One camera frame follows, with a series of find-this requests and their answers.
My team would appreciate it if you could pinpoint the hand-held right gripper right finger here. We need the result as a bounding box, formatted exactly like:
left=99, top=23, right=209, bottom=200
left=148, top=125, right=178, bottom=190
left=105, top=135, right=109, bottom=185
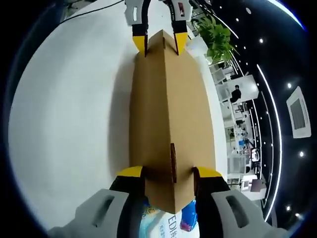
left=192, top=166, right=289, bottom=238

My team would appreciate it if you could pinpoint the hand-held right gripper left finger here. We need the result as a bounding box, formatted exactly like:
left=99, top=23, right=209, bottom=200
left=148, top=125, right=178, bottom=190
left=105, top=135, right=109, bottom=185
left=48, top=165, right=147, bottom=238

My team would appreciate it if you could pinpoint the blue plastic packet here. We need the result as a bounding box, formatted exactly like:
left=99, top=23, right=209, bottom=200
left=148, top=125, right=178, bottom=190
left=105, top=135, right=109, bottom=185
left=180, top=199, right=200, bottom=233

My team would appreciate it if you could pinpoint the light blue wet wipes pack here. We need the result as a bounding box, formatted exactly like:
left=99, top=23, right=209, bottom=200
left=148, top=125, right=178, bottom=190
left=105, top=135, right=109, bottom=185
left=139, top=197, right=183, bottom=238

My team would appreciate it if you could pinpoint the brown cardboard shoe box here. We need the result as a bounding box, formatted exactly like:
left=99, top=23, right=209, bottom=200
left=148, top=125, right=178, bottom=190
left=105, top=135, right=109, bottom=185
left=128, top=29, right=216, bottom=214

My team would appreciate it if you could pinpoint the green potted plant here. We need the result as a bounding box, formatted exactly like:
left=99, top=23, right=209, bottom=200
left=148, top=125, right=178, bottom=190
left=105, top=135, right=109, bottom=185
left=197, top=16, right=240, bottom=66

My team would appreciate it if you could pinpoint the black cable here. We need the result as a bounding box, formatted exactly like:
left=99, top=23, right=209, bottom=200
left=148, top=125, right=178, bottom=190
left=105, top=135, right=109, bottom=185
left=59, top=0, right=124, bottom=24

